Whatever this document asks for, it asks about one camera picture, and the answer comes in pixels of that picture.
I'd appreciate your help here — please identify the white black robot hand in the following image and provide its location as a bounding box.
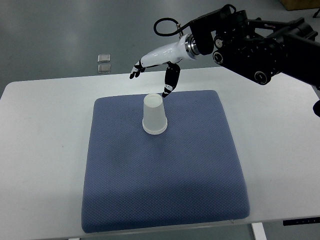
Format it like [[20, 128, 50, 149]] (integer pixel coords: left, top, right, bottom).
[[129, 34, 200, 98]]

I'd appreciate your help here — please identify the black looped cable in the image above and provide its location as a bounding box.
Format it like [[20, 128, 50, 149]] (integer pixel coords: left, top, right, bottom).
[[153, 17, 193, 37]]

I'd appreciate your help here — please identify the metal floor plate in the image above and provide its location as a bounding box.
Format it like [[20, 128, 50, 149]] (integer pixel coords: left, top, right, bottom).
[[97, 53, 111, 63], [97, 64, 111, 74]]

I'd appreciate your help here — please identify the brown cardboard box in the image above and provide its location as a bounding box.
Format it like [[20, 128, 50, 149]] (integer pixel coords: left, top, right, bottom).
[[280, 0, 320, 11]]

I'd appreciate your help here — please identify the lower metal floor plate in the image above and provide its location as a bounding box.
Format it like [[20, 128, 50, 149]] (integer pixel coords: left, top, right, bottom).
[[97, 64, 111, 74]]

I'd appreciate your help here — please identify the black tripod leg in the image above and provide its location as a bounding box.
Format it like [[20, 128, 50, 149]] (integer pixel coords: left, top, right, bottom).
[[312, 8, 320, 18]]

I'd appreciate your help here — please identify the blue fabric cushion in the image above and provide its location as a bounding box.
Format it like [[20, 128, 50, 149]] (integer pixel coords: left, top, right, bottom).
[[81, 90, 250, 233]]

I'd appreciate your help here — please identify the white table leg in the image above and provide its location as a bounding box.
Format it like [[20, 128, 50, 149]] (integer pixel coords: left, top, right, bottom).
[[251, 222, 267, 240]]

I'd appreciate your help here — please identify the upper metal floor plate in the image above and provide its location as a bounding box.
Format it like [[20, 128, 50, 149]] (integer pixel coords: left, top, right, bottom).
[[97, 53, 111, 63]]

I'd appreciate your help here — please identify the white paper cup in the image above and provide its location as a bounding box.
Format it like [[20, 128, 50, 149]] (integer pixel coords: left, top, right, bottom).
[[142, 93, 168, 131], [142, 125, 167, 135]]

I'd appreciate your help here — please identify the white paper cup on cushion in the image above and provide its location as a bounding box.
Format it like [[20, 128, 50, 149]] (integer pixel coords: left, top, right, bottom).
[[142, 125, 167, 135]]

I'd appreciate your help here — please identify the black table control panel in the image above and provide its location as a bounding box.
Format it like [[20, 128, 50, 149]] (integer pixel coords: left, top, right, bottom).
[[282, 217, 320, 226]]

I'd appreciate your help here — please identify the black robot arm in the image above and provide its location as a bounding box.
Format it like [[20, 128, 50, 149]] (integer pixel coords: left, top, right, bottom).
[[188, 4, 320, 89]]

